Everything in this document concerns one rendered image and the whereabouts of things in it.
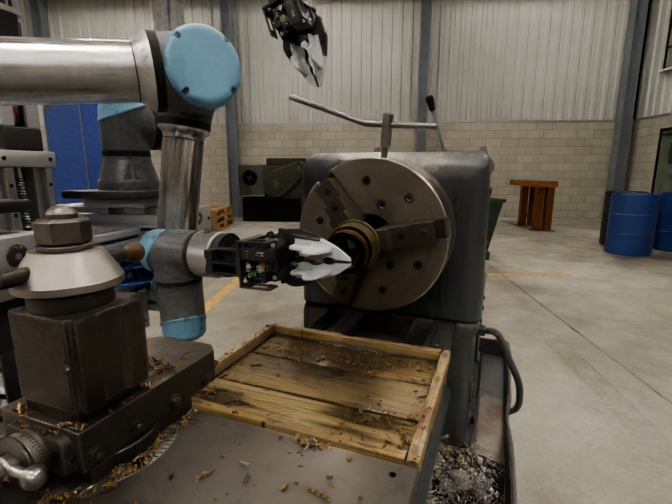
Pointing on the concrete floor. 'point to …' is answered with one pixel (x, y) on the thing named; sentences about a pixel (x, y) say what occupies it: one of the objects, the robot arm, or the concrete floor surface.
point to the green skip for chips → (493, 219)
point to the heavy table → (536, 203)
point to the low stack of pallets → (221, 216)
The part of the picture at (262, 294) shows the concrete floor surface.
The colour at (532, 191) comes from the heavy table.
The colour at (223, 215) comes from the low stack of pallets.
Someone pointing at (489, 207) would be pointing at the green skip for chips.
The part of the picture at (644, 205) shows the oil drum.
